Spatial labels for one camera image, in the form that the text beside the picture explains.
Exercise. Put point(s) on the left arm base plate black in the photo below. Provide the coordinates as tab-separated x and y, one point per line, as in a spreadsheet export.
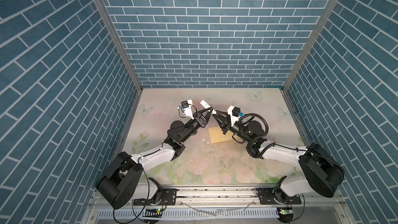
166	197

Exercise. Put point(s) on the left controller board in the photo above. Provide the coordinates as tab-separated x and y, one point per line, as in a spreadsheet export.
153	213

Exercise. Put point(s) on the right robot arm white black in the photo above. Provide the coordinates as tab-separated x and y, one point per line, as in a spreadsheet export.
321	173

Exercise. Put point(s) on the aluminium corner post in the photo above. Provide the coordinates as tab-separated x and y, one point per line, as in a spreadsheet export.
102	11
329	7

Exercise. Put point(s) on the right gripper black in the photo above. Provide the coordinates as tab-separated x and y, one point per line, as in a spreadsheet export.
227	124

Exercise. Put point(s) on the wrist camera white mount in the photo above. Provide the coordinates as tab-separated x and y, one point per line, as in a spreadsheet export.
185	109
235	114

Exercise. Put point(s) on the right aluminium corner post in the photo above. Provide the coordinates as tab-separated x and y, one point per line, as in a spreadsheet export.
329	7

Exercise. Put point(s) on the white slotted cable duct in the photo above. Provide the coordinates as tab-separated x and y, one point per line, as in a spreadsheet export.
187	213

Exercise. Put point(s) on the right controller board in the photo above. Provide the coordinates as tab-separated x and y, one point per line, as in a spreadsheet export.
285	211

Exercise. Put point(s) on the controller board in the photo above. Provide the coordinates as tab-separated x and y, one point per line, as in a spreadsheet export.
153	213
285	211

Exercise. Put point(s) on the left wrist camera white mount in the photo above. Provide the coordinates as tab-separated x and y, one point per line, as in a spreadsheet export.
185	109

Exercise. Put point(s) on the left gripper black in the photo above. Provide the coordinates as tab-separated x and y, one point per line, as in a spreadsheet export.
202	122

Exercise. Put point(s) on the left aluminium corner post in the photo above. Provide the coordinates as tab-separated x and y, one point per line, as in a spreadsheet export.
102	11

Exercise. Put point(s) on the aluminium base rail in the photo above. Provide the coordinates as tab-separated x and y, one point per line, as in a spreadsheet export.
241	195

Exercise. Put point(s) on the white glue stick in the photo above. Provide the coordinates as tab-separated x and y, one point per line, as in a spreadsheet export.
205	104

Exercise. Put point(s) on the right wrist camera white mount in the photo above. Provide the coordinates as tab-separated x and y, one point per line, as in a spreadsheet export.
235	114

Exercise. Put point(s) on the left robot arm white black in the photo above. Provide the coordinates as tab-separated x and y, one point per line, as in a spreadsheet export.
125	178

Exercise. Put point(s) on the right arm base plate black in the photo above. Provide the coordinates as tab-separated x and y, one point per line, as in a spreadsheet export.
269	196

